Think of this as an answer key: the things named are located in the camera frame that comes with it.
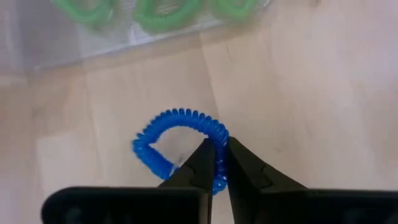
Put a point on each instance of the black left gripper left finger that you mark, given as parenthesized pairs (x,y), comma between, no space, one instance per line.
(140,205)

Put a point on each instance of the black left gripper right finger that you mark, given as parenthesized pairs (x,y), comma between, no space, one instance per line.
(295,208)

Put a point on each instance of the clear rectangular plastic bin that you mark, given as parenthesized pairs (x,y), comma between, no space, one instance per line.
(46,40)

